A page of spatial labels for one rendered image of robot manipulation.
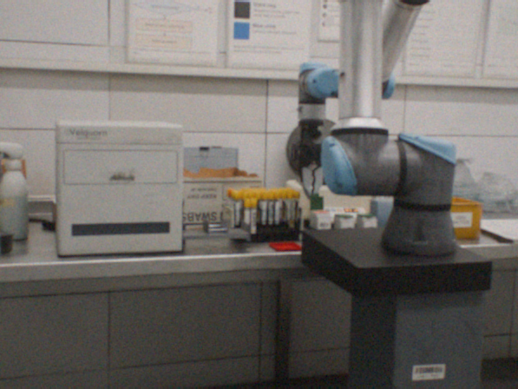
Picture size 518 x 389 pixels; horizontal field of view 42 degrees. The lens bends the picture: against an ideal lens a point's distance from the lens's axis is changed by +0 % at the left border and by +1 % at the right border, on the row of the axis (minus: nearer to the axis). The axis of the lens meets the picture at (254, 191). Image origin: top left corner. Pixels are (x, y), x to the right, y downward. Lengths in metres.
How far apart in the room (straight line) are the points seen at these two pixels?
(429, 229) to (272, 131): 1.03
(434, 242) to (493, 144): 1.36
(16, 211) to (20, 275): 0.27
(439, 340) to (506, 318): 1.48
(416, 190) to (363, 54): 0.29
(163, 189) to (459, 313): 0.69
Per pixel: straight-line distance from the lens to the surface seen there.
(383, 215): 1.87
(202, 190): 1.88
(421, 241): 1.37
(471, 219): 1.93
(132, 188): 1.54
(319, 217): 1.74
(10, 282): 1.54
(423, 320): 1.37
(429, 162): 1.35
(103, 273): 1.53
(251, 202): 1.70
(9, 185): 1.75
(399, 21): 1.55
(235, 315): 2.36
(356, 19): 1.37
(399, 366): 1.38
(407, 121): 2.49
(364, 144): 1.31
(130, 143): 1.53
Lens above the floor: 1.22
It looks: 7 degrees down
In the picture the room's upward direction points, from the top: 2 degrees clockwise
